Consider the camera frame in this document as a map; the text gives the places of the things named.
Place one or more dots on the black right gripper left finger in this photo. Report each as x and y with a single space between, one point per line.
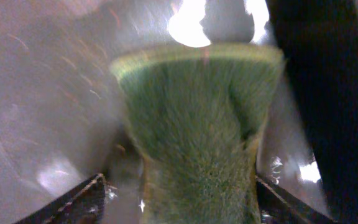
84 203

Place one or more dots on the black water tray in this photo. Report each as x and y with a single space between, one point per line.
62 113

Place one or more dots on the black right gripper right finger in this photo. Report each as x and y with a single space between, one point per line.
277 206

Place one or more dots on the green yellow scrub sponge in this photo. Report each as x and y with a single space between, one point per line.
196 117

